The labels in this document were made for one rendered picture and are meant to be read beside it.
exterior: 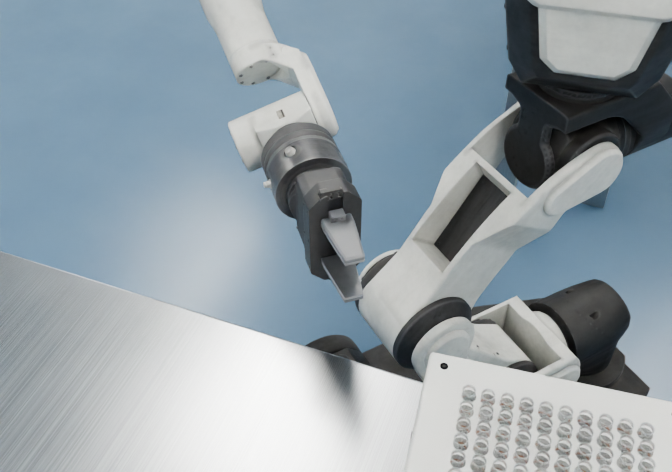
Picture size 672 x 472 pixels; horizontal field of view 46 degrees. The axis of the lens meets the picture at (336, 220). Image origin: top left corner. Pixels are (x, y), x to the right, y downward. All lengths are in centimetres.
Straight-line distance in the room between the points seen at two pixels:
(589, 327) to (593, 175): 51
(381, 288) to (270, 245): 99
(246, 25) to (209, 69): 197
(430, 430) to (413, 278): 51
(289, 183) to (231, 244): 138
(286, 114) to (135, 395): 35
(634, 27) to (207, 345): 63
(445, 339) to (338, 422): 42
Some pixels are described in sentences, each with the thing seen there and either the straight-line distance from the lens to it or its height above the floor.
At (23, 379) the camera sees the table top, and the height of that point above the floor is 85.
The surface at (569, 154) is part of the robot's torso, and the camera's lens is 118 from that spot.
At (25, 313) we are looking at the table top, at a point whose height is 85.
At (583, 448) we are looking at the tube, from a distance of 76.
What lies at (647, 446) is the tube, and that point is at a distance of 77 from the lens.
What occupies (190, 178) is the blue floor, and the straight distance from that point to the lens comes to 245.
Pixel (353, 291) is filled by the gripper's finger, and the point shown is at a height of 96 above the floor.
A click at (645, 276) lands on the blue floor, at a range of 227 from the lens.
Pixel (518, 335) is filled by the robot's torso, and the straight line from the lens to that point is 166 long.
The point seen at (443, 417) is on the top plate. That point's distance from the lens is 75.
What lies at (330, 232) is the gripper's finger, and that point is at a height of 101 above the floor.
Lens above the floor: 154
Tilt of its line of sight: 43 degrees down
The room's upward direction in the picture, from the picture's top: straight up
